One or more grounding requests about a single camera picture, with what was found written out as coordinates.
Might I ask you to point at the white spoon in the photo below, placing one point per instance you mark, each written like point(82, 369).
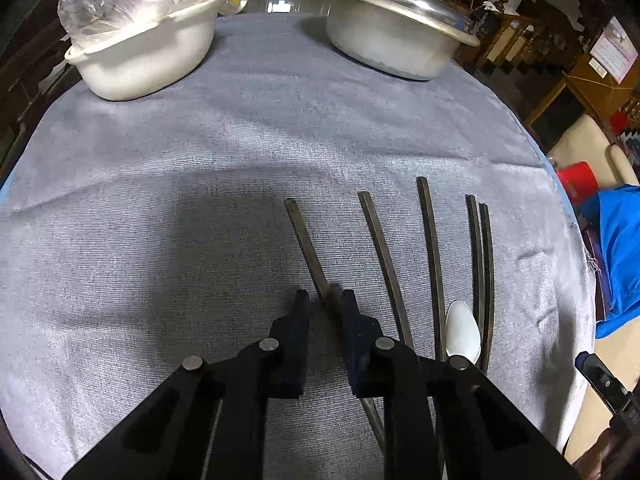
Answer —
point(462, 330)

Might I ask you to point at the white plastic basin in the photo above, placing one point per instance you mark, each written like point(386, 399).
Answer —
point(150, 60)

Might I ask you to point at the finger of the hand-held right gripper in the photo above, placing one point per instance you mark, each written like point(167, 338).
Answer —
point(602, 382)

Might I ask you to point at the red plastic chair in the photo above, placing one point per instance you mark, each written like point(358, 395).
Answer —
point(577, 180)

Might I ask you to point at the grey tablecloth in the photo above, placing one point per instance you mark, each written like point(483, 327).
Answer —
point(200, 160)

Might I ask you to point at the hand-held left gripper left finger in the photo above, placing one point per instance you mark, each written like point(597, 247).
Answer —
point(300, 355)

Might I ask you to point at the wooden pillar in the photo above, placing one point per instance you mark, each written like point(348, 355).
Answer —
point(585, 80)

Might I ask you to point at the cream sofa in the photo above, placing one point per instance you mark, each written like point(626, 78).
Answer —
point(585, 140)

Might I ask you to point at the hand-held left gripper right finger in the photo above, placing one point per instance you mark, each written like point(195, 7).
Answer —
point(357, 360)

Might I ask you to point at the blue jacket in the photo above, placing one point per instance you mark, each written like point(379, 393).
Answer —
point(620, 260)

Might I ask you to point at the wall calendar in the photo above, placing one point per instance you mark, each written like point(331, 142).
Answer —
point(612, 50)

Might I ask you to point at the wooden stair railing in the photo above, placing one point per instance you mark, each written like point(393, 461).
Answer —
point(510, 30)

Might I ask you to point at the aluminium pot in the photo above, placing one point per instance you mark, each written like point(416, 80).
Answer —
point(395, 50)

